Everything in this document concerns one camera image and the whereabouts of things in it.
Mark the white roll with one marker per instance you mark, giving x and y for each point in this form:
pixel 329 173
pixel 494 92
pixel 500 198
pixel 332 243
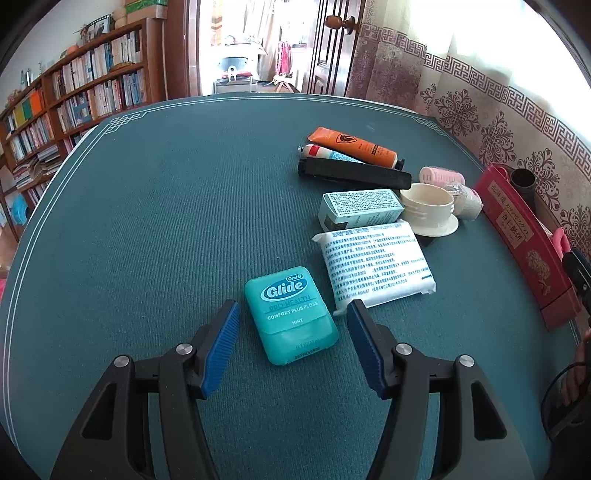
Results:
pixel 468 203

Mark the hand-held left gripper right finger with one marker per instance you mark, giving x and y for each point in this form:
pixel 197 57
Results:
pixel 367 350

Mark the plain beige curtain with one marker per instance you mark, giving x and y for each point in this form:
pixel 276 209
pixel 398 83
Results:
pixel 286 18

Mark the pink hanging cloth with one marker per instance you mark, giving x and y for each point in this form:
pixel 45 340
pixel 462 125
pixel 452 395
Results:
pixel 284 57

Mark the wooden door frame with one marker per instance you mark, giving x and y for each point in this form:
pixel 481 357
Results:
pixel 182 46

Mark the photo frame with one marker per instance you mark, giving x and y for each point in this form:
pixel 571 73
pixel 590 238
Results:
pixel 100 26

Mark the wooden bookshelf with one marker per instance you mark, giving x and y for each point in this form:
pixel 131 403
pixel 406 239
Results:
pixel 152 60

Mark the light blue carton box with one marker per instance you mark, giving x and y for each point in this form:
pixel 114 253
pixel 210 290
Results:
pixel 360 205

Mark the patterned lace curtain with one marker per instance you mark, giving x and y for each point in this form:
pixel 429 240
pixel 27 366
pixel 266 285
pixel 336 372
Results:
pixel 461 92

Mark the wooden door knob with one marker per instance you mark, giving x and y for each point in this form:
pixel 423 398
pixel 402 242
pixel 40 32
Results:
pixel 337 24

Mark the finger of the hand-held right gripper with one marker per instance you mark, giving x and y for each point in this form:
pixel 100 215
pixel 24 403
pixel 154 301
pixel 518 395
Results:
pixel 577 267

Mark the blue plastic stool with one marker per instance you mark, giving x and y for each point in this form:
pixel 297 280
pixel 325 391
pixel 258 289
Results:
pixel 19 210

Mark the small wooden stool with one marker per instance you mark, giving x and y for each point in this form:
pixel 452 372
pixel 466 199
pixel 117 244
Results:
pixel 284 82

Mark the green gift box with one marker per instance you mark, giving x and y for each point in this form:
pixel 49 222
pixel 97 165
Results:
pixel 145 2

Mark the grey chair with red cushion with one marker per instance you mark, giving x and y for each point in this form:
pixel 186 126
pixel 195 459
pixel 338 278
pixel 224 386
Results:
pixel 235 74

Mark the black plastic cup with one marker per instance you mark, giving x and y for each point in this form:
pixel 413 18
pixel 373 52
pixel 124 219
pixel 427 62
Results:
pixel 522 182

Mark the person's right hand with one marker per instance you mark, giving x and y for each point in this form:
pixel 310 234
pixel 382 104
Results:
pixel 575 378

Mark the dark wooden door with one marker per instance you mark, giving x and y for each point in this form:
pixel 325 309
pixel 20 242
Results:
pixel 332 60

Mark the orange cream tube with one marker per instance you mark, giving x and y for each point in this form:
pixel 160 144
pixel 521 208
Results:
pixel 351 143

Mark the pink hair roller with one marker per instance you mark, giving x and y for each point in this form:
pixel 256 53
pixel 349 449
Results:
pixel 441 175

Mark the white tissue packet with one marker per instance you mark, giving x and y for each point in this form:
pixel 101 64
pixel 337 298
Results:
pixel 374 263

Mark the rows of books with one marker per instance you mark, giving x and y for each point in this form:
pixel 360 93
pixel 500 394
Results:
pixel 92 78

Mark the teal dental floss case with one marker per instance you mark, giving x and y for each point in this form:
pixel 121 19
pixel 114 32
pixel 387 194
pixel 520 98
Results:
pixel 286 314

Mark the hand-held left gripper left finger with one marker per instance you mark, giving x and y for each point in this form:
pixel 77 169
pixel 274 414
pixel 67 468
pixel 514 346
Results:
pixel 221 350

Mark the black bar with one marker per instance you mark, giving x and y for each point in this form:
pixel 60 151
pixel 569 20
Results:
pixel 355 173

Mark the small red white blue tube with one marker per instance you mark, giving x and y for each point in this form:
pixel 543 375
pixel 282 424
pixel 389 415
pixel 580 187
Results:
pixel 323 151

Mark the red storage box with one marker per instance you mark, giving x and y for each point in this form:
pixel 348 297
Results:
pixel 517 226

